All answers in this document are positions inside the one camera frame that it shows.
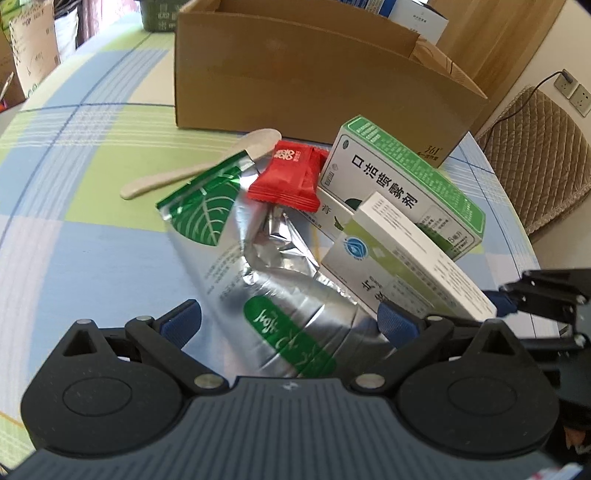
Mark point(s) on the plaid cloth covered desktop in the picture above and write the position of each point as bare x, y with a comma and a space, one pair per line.
92, 230

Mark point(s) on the small brown cardboard box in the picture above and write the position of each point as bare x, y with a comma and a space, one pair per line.
11, 74

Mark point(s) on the black charger plug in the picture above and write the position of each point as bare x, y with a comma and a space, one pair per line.
567, 76

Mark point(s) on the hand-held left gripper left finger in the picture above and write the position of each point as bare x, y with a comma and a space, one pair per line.
180, 319

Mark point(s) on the red snack packet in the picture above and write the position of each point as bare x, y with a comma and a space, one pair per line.
286, 175

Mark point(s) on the dark brown and green carton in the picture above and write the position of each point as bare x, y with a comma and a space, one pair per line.
159, 14

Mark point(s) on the beige spoon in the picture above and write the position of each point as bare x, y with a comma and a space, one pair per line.
184, 174

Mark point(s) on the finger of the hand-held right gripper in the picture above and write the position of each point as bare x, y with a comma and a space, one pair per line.
563, 345
505, 300

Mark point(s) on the blue carton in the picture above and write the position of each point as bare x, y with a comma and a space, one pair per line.
369, 5

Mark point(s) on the white and green pill box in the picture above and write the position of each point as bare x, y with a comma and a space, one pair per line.
406, 258

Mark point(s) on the green and white spray box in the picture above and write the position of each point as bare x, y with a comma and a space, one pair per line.
392, 184

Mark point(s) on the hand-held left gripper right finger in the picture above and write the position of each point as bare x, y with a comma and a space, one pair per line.
396, 323

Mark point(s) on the white carton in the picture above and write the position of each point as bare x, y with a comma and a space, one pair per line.
420, 18

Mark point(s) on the long white ointment box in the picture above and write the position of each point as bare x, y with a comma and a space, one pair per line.
330, 212

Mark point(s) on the silver foil pouch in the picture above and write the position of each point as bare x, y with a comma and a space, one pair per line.
277, 300

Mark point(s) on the white printed paper bag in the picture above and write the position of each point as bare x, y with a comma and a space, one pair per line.
34, 46

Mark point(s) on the wooden door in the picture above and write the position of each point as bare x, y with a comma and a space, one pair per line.
489, 55

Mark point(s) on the brown quilted chair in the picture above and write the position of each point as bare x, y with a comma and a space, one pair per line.
545, 157

